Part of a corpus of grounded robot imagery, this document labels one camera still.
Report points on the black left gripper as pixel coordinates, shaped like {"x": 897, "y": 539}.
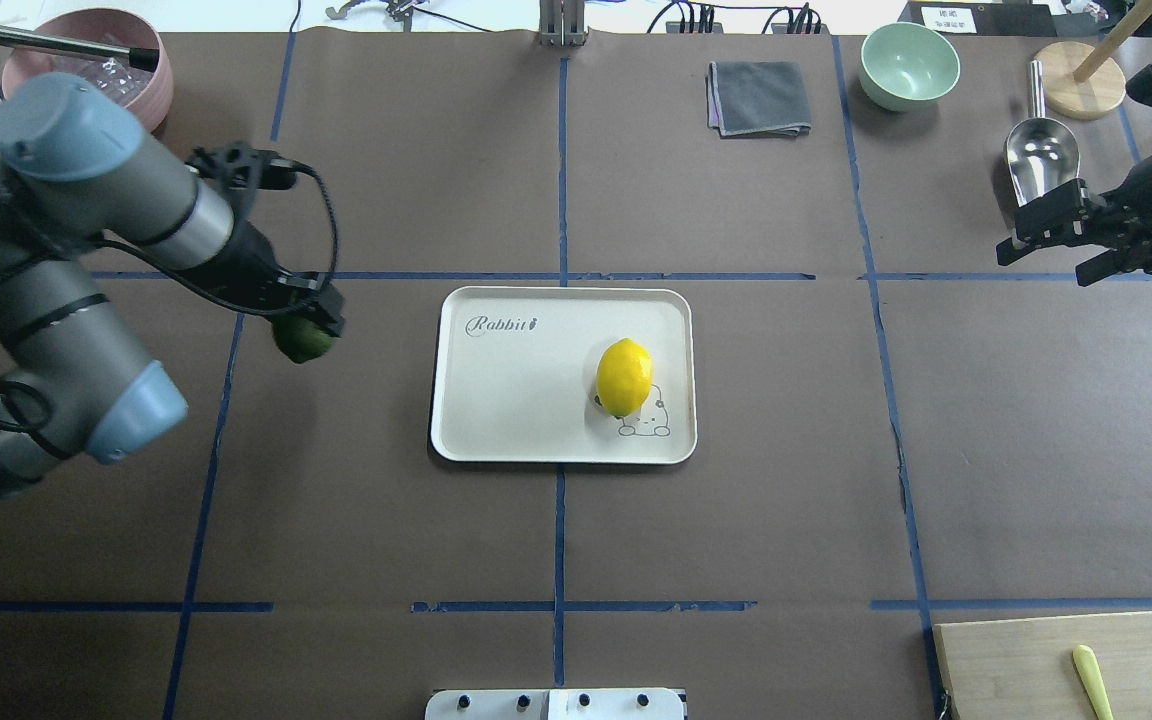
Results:
{"x": 254, "y": 257}

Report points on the green lime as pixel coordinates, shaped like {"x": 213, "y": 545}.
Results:
{"x": 299, "y": 339}

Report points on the yellow lemon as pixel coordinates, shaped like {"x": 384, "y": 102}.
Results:
{"x": 624, "y": 377}

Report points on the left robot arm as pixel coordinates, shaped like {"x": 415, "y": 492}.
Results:
{"x": 79, "y": 173}

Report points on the cream rabbit print tray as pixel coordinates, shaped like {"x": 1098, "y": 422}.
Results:
{"x": 515, "y": 377}

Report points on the steel scoop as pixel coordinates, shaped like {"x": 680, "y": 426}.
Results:
{"x": 1040, "y": 152}

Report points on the round wooden stand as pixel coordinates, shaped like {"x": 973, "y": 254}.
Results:
{"x": 1084, "y": 82}

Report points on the pink bowl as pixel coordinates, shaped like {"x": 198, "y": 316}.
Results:
{"x": 150, "y": 107}

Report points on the mint green bowl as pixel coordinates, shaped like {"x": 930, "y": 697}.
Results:
{"x": 907, "y": 67}

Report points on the clear bubble wrap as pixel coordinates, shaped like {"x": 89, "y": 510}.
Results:
{"x": 122, "y": 79}

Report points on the black and silver tongs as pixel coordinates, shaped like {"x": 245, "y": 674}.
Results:
{"x": 56, "y": 45}

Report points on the grey folded cloth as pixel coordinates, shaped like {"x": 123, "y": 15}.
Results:
{"x": 757, "y": 98}

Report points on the yellow plastic knife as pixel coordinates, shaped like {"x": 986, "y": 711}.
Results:
{"x": 1087, "y": 667}

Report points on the bamboo cutting board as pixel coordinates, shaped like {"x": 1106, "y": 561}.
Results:
{"x": 1024, "y": 668}

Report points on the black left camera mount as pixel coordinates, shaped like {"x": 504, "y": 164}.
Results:
{"x": 240, "y": 167}

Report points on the grey camera post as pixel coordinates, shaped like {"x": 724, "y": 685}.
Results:
{"x": 562, "y": 23}

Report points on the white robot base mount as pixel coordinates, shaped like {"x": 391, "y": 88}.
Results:
{"x": 558, "y": 703}

